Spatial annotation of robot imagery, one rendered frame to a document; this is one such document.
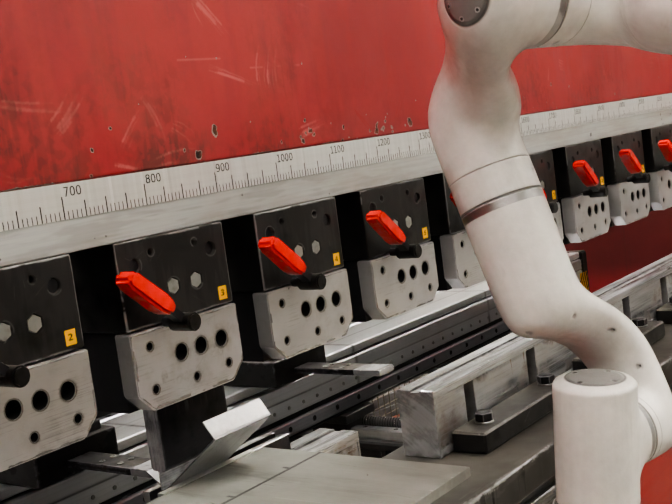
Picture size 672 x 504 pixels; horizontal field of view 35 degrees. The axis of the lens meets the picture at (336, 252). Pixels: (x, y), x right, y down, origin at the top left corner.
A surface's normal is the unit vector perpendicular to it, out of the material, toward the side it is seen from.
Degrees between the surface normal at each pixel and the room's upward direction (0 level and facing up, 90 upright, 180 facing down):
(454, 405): 90
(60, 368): 90
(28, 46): 90
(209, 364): 90
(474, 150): 79
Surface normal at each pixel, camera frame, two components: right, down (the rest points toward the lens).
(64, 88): 0.80, -0.04
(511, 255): -0.35, -0.01
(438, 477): -0.13, -0.99
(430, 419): -0.59, 0.17
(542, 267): 0.08, -0.20
